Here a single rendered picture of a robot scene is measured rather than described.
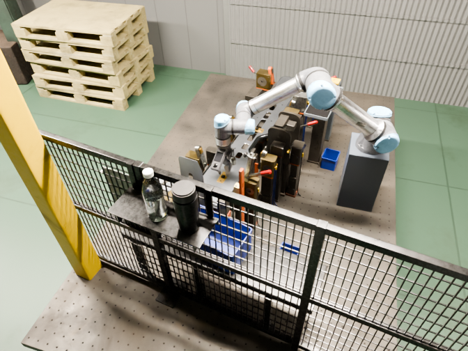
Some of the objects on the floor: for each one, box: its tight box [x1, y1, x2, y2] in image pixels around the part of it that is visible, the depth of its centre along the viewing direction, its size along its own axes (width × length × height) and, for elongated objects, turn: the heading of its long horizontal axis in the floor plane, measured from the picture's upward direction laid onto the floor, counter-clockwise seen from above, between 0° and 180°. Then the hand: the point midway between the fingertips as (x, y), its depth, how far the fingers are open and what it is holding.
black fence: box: [38, 129, 468, 351], centre depth 169 cm, size 14×197×155 cm, turn 66°
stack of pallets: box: [11, 0, 155, 111], centre depth 438 cm, size 122×84×90 cm
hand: (223, 174), depth 198 cm, fingers open, 3 cm apart
